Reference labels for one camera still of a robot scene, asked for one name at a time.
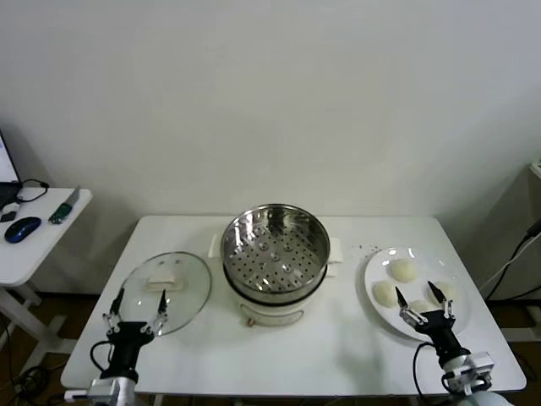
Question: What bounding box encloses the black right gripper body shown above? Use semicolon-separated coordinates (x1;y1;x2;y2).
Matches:
412;310;466;365

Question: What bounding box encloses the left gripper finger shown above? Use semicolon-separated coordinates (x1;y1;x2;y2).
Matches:
143;288;171;337
102;288;126;335

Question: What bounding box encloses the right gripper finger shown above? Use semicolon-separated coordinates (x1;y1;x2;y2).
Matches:
428;281;456;320
394;286;427;326

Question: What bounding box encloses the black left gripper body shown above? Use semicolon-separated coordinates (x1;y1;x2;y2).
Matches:
103;321;149;380

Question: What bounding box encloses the white steamed baozi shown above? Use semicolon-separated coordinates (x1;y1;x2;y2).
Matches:
424;280;460;306
408;299;439;316
371;282;401;308
387;259;419;283

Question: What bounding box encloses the round glass pot lid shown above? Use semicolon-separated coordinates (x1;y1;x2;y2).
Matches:
118;251;212;337

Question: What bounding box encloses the stainless steel steamer basket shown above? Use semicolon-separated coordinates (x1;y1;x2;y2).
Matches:
220;204;331;304

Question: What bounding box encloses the white round plate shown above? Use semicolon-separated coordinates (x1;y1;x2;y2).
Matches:
363;247;472;343

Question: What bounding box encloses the white side table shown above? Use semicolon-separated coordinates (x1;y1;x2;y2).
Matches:
0;185;93;373

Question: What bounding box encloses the white electric cooking pot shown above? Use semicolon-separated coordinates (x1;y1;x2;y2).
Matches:
208;233;344;329

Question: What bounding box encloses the blue computer mouse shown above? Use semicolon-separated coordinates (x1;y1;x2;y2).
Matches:
4;216;42;244

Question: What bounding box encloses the white cabinet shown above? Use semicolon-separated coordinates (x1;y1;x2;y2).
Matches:
489;162;541;301

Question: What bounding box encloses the black laptop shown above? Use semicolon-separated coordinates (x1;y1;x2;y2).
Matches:
0;129;23;208

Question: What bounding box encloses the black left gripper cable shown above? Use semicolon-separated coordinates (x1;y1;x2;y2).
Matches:
90;340;113;380

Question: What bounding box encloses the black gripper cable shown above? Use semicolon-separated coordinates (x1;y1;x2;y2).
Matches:
413;341;440;398
90;340;113;380

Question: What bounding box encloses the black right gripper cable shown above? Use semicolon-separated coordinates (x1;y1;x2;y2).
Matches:
413;341;440;398

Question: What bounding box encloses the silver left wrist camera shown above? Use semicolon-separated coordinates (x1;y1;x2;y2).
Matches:
63;378;122;402

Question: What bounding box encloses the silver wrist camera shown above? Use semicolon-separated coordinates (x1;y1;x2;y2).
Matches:
467;351;495;377
63;378;122;402

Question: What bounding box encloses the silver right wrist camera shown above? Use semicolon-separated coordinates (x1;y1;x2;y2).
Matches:
467;351;495;377

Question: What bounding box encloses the green handled knife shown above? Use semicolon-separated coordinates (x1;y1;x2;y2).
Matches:
47;185;81;225

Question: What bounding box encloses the black plugged power cable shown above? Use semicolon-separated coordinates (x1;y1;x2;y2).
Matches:
481;219;541;299

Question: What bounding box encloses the thin black looped cable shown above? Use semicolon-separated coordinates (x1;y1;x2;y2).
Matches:
15;178;50;204

